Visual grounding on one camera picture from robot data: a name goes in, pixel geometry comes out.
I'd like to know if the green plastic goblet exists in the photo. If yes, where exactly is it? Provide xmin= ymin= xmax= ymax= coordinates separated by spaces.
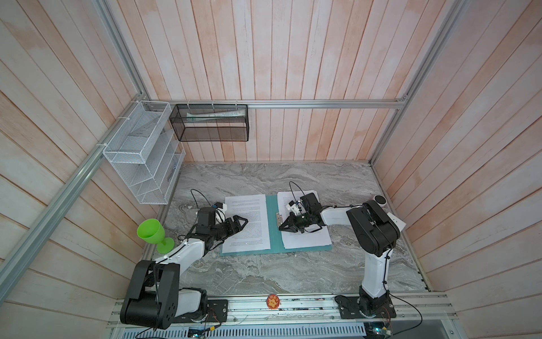
xmin=137 ymin=219 xmax=175 ymax=254

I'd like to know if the printed paper sheet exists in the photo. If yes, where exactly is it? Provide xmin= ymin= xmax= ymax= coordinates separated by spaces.
xmin=277 ymin=191 xmax=332 ymax=251
xmin=222 ymin=194 xmax=271 ymax=255

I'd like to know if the white power socket cube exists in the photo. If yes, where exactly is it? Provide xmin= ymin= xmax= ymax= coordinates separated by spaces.
xmin=387 ymin=212 xmax=406 ymax=232

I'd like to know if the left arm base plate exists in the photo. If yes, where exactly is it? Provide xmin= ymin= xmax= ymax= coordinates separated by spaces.
xmin=172 ymin=299 xmax=229 ymax=324

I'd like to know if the black mesh wall basket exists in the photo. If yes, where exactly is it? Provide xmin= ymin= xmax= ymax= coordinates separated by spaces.
xmin=169 ymin=103 xmax=250 ymax=143

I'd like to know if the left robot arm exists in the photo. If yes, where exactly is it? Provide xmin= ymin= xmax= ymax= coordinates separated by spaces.
xmin=119 ymin=203 xmax=248 ymax=329

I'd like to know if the silver folder clip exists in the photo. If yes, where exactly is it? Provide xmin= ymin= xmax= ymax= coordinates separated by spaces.
xmin=276 ymin=213 xmax=283 ymax=227

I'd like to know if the white wire mesh shelf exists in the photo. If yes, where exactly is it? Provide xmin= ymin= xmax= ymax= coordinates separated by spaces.
xmin=103 ymin=101 xmax=186 ymax=205

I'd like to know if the aluminium front rail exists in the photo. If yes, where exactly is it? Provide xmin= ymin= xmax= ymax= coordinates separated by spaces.
xmin=107 ymin=291 xmax=458 ymax=329

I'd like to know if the teal paper folder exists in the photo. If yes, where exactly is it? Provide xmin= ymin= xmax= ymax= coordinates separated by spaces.
xmin=221 ymin=195 xmax=314 ymax=256

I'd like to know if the red round sticker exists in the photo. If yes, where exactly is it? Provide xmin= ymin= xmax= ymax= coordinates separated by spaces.
xmin=266 ymin=294 xmax=281 ymax=310

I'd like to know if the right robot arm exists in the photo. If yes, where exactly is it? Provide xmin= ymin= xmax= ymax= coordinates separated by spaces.
xmin=278 ymin=193 xmax=406 ymax=319

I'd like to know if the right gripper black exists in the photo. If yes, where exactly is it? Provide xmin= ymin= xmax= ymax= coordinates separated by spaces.
xmin=278 ymin=211 xmax=311 ymax=232

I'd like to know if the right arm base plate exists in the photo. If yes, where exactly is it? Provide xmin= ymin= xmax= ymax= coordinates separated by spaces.
xmin=335 ymin=295 xmax=397 ymax=319

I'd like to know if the pink cylindrical speaker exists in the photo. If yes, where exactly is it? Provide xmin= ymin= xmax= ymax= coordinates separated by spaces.
xmin=373 ymin=195 xmax=388 ymax=208

